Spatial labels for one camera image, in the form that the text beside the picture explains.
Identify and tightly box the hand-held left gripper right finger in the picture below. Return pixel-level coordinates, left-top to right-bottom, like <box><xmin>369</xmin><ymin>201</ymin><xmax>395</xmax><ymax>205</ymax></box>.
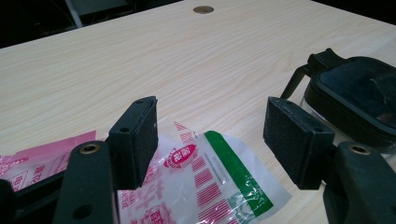
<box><xmin>262</xmin><ymin>96</ymin><xmax>396</xmax><ymax>224</ymax></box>

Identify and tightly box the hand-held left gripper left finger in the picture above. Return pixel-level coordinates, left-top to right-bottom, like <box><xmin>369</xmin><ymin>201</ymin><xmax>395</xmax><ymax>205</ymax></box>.
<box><xmin>52</xmin><ymin>95</ymin><xmax>160</xmax><ymax>224</ymax></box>

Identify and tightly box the glass jar with black lid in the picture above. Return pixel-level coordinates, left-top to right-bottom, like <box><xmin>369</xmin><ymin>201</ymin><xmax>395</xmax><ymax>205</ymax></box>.
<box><xmin>279</xmin><ymin>48</ymin><xmax>396</xmax><ymax>157</ymax></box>

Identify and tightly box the red and white seasoning bag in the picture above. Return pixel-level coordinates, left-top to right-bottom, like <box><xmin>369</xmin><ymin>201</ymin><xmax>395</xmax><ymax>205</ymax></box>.
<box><xmin>0</xmin><ymin>116</ymin><xmax>293</xmax><ymax>224</ymax></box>

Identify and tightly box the white desk with white leg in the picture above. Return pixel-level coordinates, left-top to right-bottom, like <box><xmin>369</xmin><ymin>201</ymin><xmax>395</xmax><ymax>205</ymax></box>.
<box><xmin>64</xmin><ymin>0</ymin><xmax>129</xmax><ymax>30</ymax></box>

